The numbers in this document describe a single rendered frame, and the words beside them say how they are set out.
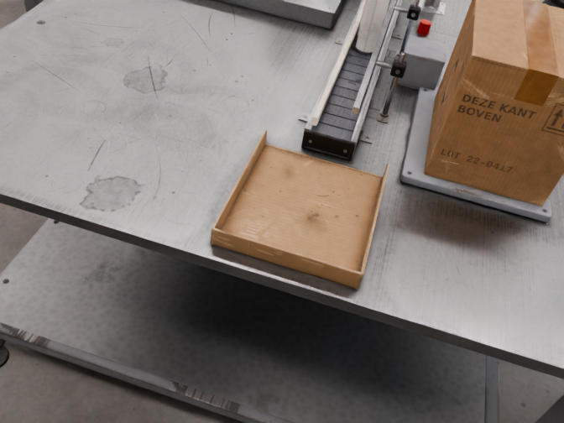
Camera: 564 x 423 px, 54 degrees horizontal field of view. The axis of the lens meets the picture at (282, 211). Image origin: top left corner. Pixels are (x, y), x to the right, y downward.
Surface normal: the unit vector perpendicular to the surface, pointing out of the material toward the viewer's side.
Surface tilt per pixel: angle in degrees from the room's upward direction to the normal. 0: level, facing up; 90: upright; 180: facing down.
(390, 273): 0
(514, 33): 0
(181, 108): 0
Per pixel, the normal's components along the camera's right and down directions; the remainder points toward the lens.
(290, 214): 0.12, -0.70
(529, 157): -0.27, 0.66
